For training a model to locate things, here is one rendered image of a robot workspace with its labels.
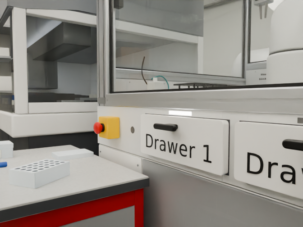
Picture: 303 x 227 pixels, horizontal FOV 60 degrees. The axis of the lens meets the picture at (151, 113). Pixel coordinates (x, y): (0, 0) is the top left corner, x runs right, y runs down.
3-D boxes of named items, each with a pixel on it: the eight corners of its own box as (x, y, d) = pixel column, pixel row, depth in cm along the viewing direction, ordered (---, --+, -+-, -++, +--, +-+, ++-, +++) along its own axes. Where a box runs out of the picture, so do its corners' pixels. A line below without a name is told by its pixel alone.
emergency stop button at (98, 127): (97, 134, 85) (97, 122, 85) (92, 133, 88) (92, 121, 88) (106, 133, 87) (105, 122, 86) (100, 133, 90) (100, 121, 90)
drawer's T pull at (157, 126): (172, 131, 58) (172, 125, 58) (152, 129, 64) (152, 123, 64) (185, 130, 60) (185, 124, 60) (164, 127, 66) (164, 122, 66)
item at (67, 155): (58, 161, 89) (58, 156, 89) (51, 156, 96) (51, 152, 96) (93, 156, 97) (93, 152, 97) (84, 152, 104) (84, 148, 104)
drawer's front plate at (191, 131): (222, 176, 52) (223, 120, 51) (140, 152, 75) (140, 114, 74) (228, 174, 53) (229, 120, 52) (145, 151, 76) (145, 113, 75)
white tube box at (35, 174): (34, 188, 61) (34, 172, 61) (8, 184, 65) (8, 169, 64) (70, 174, 73) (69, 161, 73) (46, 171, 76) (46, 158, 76)
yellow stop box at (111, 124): (106, 139, 85) (106, 117, 85) (96, 137, 91) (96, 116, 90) (120, 138, 88) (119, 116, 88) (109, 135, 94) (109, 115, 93)
